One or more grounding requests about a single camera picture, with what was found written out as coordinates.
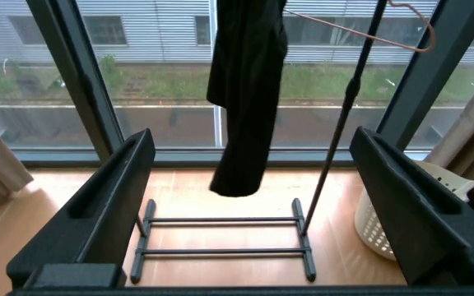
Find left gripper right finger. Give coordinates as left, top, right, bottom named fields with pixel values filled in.
left=349, top=126, right=474, bottom=288

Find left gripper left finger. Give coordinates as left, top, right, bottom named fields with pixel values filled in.
left=6, top=127, right=156, bottom=289

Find black shorts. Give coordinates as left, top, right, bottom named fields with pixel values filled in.
left=206, top=0, right=290, bottom=198

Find white laundry basket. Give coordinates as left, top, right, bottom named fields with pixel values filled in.
left=353, top=159, right=474, bottom=262

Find black clothes rack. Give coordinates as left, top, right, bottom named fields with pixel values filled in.
left=129, top=0, right=388, bottom=284

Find pink clothes hanger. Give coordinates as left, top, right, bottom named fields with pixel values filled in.
left=281, top=0, right=437, bottom=54

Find window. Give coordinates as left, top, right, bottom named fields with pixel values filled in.
left=0, top=0, right=474, bottom=169

